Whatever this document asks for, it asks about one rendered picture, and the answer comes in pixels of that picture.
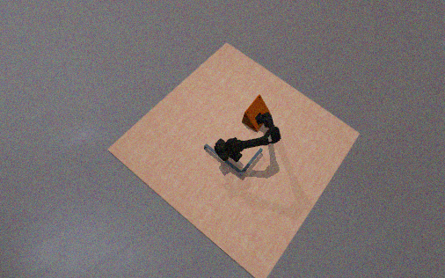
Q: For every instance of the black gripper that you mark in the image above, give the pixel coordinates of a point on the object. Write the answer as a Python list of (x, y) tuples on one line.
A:
[(235, 157)]

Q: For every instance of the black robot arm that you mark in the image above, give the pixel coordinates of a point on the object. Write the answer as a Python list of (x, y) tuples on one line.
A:
[(233, 145)]

